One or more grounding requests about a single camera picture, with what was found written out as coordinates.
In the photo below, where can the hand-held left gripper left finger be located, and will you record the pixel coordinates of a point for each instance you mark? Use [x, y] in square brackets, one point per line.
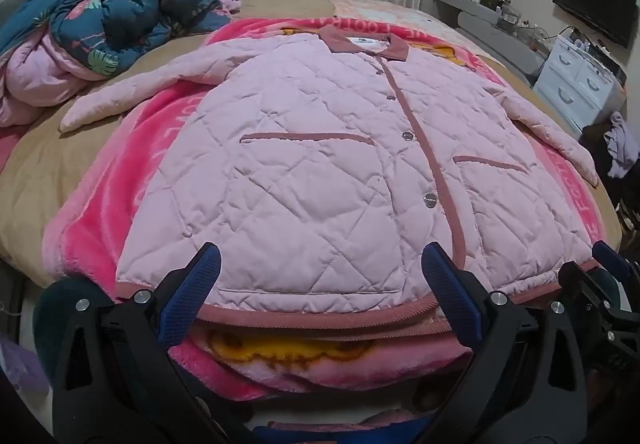
[192, 289]

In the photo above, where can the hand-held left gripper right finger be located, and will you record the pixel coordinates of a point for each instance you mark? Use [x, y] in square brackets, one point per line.
[450, 294]

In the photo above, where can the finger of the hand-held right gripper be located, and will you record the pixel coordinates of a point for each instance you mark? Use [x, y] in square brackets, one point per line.
[580, 279]
[607, 256]

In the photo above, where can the pink quilted jacket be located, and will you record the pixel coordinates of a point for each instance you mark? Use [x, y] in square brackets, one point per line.
[310, 148]

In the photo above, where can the pale purple cloth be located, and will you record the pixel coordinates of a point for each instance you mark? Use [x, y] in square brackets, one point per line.
[617, 143]

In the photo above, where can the dark cloth heap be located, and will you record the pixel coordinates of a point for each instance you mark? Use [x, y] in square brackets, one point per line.
[595, 143]

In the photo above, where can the pink printed fleece blanket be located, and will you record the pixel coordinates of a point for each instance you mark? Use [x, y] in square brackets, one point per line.
[150, 163]

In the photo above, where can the white drawer cabinet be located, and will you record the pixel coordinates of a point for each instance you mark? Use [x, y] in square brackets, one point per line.
[570, 78]

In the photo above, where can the grey shelf unit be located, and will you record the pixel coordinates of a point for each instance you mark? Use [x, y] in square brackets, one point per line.
[490, 31]

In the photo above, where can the clutter of small desk things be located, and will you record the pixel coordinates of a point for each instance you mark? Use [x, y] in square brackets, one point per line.
[505, 11]

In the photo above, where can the blue flamingo print comforter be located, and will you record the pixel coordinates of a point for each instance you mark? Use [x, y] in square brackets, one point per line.
[125, 13]

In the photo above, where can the pale pink cartoon mat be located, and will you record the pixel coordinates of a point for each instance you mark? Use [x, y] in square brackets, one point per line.
[400, 13]

